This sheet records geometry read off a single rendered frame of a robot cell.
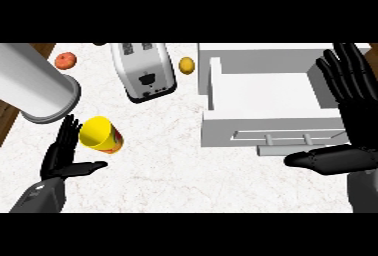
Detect yellow cup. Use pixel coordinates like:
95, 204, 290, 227
79, 115, 126, 155

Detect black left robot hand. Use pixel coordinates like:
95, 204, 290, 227
39, 114, 110, 182

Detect white open drawer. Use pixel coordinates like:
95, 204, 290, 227
209, 57, 343, 121

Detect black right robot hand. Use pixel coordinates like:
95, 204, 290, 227
284, 42, 378, 176

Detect orange fruit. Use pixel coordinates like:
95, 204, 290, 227
54, 51, 79, 71

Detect large white cylinder container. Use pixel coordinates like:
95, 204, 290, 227
0, 42, 83, 125

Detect yellow lemon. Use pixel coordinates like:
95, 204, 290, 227
178, 56, 197, 76

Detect white drawer front with handle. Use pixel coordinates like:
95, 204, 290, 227
200, 117, 352, 157

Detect silver toaster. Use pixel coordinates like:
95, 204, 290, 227
110, 42, 179, 104

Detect white drawer cabinet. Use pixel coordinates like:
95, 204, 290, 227
197, 42, 373, 111

